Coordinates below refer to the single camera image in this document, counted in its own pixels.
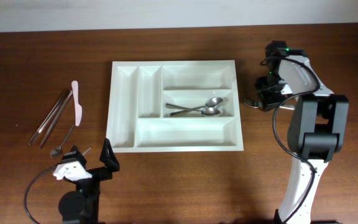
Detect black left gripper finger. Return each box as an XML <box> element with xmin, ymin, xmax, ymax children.
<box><xmin>61</xmin><ymin>145</ymin><xmax>86</xmax><ymax>166</ymax></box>
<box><xmin>99</xmin><ymin>138</ymin><xmax>120</xmax><ymax>172</ymax></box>

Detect metal spoon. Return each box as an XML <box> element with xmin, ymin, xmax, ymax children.
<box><xmin>165</xmin><ymin>103</ymin><xmax>221</xmax><ymax>116</ymax></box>
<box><xmin>165</xmin><ymin>97</ymin><xmax>224</xmax><ymax>117</ymax></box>

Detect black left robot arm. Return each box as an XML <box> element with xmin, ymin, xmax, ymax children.
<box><xmin>53</xmin><ymin>139</ymin><xmax>120</xmax><ymax>223</ymax></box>

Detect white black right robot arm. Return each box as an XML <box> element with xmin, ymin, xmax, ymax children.
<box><xmin>255</xmin><ymin>40</ymin><xmax>349</xmax><ymax>223</ymax></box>

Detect small metal teaspoon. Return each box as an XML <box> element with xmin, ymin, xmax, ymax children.
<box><xmin>50</xmin><ymin>125</ymin><xmax>75</xmax><ymax>157</ymax></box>

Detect pink plastic knife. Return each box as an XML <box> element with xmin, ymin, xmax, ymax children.
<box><xmin>71</xmin><ymin>80</ymin><xmax>83</xmax><ymax>126</ymax></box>

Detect metal tongs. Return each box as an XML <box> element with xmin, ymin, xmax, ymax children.
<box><xmin>27</xmin><ymin>89</ymin><xmax>72</xmax><ymax>148</ymax></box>

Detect white cutlery tray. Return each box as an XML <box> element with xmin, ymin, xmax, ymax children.
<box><xmin>106</xmin><ymin>60</ymin><xmax>244</xmax><ymax>152</ymax></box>

